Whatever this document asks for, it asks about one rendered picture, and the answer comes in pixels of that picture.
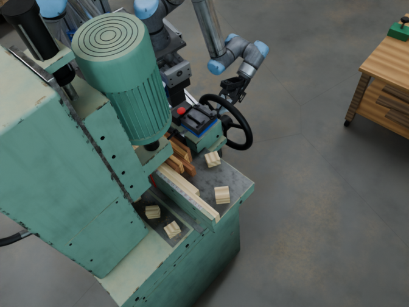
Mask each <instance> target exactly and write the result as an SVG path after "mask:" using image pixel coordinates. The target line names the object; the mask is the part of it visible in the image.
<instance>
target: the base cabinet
mask: <svg viewBox="0 0 409 307"><path fill-rule="evenodd" d="M239 251H240V228H239V208H238V209H236V211H235V212H234V213H233V214H232V215H231V216H230V217H229V219H228V220H227V221H226V222H225V223H224V224H223V225H222V226H221V227H220V228H219V229H218V230H217V231H216V232H215V233H213V232H212V231H210V229H209V228H206V229H205V230H204V232H203V233H202V234H201V235H200V236H199V237H198V238H197V239H196V240H195V241H194V242H193V243H192V244H191V245H190V246H189V247H188V248H187V249H186V250H185V251H184V252H183V253H182V255H181V256H180V257H179V258H178V259H177V260H176V261H175V262H174V263H173V264H172V265H171V266H170V267H169V268H168V269H167V270H166V271H165V272H164V273H163V275H162V276H161V277H160V278H159V279H158V280H157V281H156V282H155V283H154V284H153V286H152V287H151V288H150V289H149V290H148V291H147V292H146V293H145V294H144V295H143V296H142V297H141V298H140V299H139V300H138V301H137V302H136V303H135V305H134V306H133V307H191V306H192V305H193V304H194V303H195V302H196V301H197V299H198V298H199V297H200V296H201V294H202V293H204V291H205V290H206V289H207V288H208V287H209V285H210V284H211V283H212V282H213V281H214V280H215V279H216V278H217V276H218V275H219V274H220V273H221V271H222V270H223V269H224V268H225V267H226V266H227V265H228V264H229V262H230V261H231V260H232V259H233V258H234V257H235V256H236V255H237V253H238V252H239Z"/></svg>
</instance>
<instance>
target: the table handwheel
mask: <svg viewBox="0 0 409 307"><path fill-rule="evenodd" d="M208 101H214V102H216V103H218V104H220V105H222V106H223V107H225V108H226V109H227V110H228V111H229V112H230V113H231V114H232V115H233V116H234V117H235V118H236V119H237V120H238V122H239V124H235V123H233V120H232V119H231V118H230V117H229V116H228V115H222V116H221V115H220V114H219V113H218V112H217V117H218V119H219V120H221V122H222V131H223V136H225V137H226V139H227V142H226V145H227V146H229V147H231V148H233V149H235V150H247V149H249V148H250V147H251V146H252V143H253V134H252V131H251V128H250V126H249V124H248V122H247V121H246V119H245V118H244V116H243V115H242V114H241V112H240V111H238V109H237V108H236V107H235V106H233V104H232V103H230V102H229V101H227V100H226V99H224V98H222V97H221V96H218V95H216V94H210V93H208V94H204V95H202V97H201V98H200V99H199V101H198V103H200V104H202V105H205V104H206V105H208V106H209V109H210V110H211V111H212V110H215V108H214V107H213V106H212V105H211V104H210V103H209V102H208ZM231 127H235V128H238V129H242V130H243V131H244V132H245V136H246V142H245V144H238V143H235V142H233V141H231V140H230V139H228V138H227V130H229V129H230V128H231Z"/></svg>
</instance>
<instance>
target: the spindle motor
mask: <svg viewBox="0 0 409 307"><path fill-rule="evenodd" d="M71 50H72V51H73V53H74V55H75V61H76V63H77V64H78V66H79V68H80V70H81V72H82V74H83V76H84V78H85V79H86V81H87V82H88V84H89V85H91V86H92V87H93V88H95V89H96V90H98V91H99V92H101V93H102V94H103V95H104V96H106V97H107V98H109V100H110V101H111V103H112V105H113V107H114V109H115V112H116V114H117V116H118V118H119V120H120V122H121V124H122V126H123V128H124V130H125V132H126V134H127V136H128V138H129V140H130V142H131V145H133V146H141V145H146V144H150V143H152V142H154V141H156V140H158V139H160V137H162V136H163V135H164V134H165V133H166V132H167V131H168V129H169V127H170V125H171V122H172V114H171V111H170V107H169V103H168V101H167V96H166V92H165V90H164V86H163V82H162V79H161V75H160V72H159V68H158V64H157V62H156V57H155V53H154V50H153V46H152V42H151V39H150V35H149V31H148V28H147V26H146V25H145V24H144V23H143V22H142V21H141V20H140V19H139V18H137V17H136V16H134V15H131V14H129V13H122V12H114V13H106V14H103V15H99V16H97V17H95V18H92V19H90V20H89V21H87V22H86V23H84V24H83V25H82V26H80V27H79V28H78V29H77V31H76V32H75V34H74V36H73V38H72V43H71Z"/></svg>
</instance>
